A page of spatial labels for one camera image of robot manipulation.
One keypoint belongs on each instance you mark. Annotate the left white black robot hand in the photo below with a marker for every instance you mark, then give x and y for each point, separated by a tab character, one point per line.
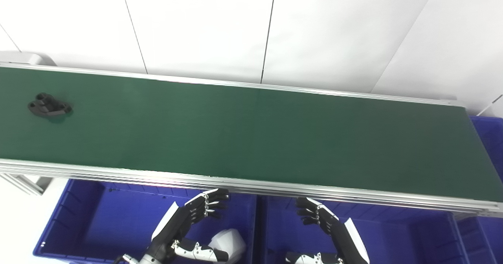
169	224

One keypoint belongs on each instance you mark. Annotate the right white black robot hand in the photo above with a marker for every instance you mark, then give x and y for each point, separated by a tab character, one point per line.
342	240

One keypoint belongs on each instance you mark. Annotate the black flanged metal part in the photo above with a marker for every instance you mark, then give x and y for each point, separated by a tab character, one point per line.
49	106

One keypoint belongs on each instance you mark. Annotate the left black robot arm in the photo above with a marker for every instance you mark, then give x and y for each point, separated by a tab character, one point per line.
139	260

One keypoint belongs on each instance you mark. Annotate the blue plastic bin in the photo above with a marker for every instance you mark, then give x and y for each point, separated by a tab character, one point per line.
393	236
110	220
481	236
491	146

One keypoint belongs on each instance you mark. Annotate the white plastic part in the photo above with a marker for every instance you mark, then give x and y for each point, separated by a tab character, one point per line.
230	240

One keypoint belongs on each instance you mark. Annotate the green conveyor belt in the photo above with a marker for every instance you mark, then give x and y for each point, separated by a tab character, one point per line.
251	134

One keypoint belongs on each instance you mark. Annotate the aluminium conveyor support leg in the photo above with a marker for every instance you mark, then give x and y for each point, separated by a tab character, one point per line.
27	183

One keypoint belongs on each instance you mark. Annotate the grey conveyor motor cover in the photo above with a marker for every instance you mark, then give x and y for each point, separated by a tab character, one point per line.
23	57

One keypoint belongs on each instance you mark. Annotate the aluminium conveyor side rail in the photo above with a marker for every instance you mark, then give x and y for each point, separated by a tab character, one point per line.
118	173
196	79

